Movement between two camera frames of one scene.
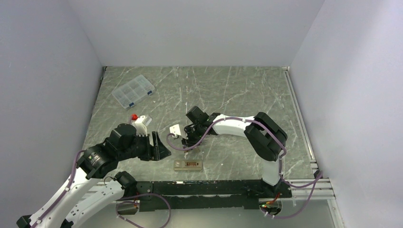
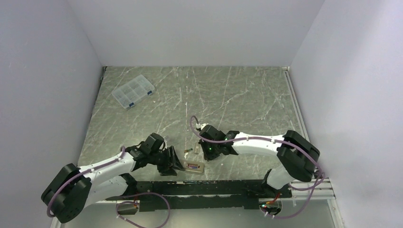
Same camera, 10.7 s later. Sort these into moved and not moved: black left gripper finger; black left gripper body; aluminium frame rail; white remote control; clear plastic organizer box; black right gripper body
Moved: black left gripper body; black right gripper body; black left gripper finger
Not moved: white remote control; aluminium frame rail; clear plastic organizer box
